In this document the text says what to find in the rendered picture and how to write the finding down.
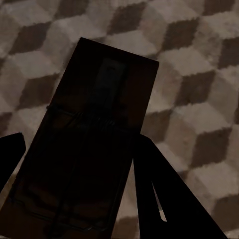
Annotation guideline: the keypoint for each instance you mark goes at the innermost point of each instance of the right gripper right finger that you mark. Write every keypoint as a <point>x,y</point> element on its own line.
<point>186,217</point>

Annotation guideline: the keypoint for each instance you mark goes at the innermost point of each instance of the mousetrap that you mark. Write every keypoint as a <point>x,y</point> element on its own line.
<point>71,182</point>

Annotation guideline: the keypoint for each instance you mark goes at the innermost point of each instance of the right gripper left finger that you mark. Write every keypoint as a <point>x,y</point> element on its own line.
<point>12,148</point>

